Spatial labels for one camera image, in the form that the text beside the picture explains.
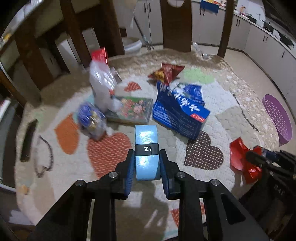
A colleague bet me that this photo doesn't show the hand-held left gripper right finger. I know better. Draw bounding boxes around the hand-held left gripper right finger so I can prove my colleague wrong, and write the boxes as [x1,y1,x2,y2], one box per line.
[159,149,271,241]

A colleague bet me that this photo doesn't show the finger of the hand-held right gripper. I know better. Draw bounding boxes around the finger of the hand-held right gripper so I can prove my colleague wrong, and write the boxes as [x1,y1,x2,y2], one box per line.
[245,146,281,165]

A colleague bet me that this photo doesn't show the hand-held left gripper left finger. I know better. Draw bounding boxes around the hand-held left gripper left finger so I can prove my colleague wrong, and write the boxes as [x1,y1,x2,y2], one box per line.
[27,149,136,241]

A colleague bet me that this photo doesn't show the shiny red wrapper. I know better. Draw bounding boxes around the shiny red wrapper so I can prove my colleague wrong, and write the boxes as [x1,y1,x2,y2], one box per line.
[229,137,263,183]

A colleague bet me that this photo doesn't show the light blue cardboard box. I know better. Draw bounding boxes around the light blue cardboard box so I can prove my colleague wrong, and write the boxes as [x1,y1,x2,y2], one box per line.
[134,125,161,181]

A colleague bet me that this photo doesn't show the dark red snack bag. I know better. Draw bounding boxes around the dark red snack bag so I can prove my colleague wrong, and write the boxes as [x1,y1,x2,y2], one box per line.
[148,63,185,85]

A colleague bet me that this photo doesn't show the purple perforated floor mat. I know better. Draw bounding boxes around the purple perforated floor mat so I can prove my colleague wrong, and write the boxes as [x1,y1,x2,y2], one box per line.
[262,94,292,147]

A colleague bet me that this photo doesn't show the heart patterned quilted tablecloth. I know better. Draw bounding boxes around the heart patterned quilted tablecloth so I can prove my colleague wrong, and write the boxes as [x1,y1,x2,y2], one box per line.
[15,47,281,241]

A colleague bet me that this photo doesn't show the large torn blue carton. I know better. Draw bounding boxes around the large torn blue carton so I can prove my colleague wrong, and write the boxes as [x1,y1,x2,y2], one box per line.
[152,81,211,140]

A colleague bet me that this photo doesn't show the floral printed flat box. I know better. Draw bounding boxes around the floral printed flat box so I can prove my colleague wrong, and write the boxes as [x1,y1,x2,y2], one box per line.
[107,95,153,124]

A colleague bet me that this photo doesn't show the clear bag of blue wrappers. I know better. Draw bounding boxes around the clear bag of blue wrappers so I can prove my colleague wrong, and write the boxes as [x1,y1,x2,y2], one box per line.
[77,102,108,142]

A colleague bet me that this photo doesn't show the clear plastic bag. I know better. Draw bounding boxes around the clear plastic bag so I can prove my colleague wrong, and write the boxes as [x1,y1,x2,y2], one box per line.
[89,59,123,114]

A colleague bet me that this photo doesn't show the black rectangular device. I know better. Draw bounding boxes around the black rectangular device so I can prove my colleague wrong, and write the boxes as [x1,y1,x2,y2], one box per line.
[20,119,38,162]

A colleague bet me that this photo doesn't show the white kitchen cabinets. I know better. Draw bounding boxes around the white kitchen cabinets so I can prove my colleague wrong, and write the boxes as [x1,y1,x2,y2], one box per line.
[134,0,296,98]

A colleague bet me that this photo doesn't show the clear plastic bottle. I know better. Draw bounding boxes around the clear plastic bottle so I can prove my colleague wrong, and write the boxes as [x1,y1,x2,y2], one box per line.
[192,42,208,59]

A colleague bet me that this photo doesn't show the black gas stove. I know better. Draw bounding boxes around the black gas stove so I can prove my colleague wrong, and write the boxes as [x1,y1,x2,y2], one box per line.
[277,31,294,45]

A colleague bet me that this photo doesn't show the white plastic bucket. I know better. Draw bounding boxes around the white plastic bucket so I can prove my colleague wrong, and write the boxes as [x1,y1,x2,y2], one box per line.
[121,37,142,55]

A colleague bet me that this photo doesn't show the metal mop pole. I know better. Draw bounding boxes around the metal mop pole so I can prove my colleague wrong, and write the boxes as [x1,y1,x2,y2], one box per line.
[133,16,154,50]

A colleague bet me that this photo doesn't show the black range hood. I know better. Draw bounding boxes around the black range hood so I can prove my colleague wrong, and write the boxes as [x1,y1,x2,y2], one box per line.
[261,0,296,35]

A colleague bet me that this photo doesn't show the dark wooden chair with hole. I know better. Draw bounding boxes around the dark wooden chair with hole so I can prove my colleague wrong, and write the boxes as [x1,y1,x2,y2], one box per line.
[98,0,234,58]

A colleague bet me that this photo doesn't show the blue cloth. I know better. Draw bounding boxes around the blue cloth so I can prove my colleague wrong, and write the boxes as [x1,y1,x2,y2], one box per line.
[200,0,220,14]

